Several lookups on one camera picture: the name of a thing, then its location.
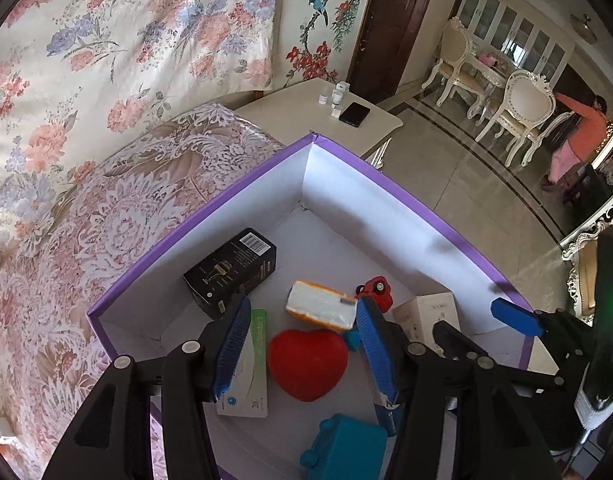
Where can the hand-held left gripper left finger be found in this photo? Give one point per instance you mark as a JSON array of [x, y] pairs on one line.
[[231, 355]]

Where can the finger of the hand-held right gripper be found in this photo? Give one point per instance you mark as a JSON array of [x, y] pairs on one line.
[[516, 317], [451, 340]]

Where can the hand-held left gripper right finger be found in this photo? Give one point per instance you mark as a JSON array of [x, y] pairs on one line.
[[376, 355]]

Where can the beige cardboard box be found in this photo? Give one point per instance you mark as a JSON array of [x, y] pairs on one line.
[[421, 315]]

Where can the green and white medicine box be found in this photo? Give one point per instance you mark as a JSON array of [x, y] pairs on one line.
[[251, 390]]

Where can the red toy car blue shovel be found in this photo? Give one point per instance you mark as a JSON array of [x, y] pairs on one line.
[[379, 290]]

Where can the red heart plush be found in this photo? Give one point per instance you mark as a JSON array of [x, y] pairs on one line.
[[306, 360]]

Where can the orange and white box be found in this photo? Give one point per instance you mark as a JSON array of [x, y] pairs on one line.
[[316, 305]]

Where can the black cardboard box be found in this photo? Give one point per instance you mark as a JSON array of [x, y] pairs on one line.
[[226, 270]]

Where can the blue plastic toy block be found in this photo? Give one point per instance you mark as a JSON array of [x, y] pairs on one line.
[[346, 450]]

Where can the purple cardboard container box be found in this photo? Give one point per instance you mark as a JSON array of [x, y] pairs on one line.
[[366, 200]]

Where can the cream carved furniture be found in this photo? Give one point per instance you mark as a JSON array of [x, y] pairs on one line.
[[601, 215]]

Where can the dark stool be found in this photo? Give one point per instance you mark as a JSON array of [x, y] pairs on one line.
[[588, 190]]

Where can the pink lace tablecloth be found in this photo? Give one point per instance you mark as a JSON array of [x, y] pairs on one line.
[[111, 220]]

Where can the cream ornate dining chair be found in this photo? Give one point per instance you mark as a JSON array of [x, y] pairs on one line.
[[528, 100], [454, 60]]

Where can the black smartphone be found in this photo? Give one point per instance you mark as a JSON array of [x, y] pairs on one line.
[[355, 113]]

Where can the cream dining table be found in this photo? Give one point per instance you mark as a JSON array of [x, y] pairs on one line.
[[493, 74]]

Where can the cream side table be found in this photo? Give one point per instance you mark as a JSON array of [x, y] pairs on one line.
[[296, 110]]

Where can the small white jar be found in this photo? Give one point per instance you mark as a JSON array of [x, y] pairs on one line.
[[324, 100]]

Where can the white bottle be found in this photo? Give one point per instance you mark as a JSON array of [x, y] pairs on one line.
[[340, 94]]

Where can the white glass door cabinet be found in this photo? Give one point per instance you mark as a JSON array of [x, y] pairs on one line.
[[516, 25]]

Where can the ceiling lamp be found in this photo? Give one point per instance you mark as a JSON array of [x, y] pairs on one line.
[[583, 27]]

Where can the dark wooden door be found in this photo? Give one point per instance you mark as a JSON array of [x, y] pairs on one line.
[[396, 25]]

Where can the floral blanket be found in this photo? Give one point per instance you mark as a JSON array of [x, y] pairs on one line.
[[111, 50]]

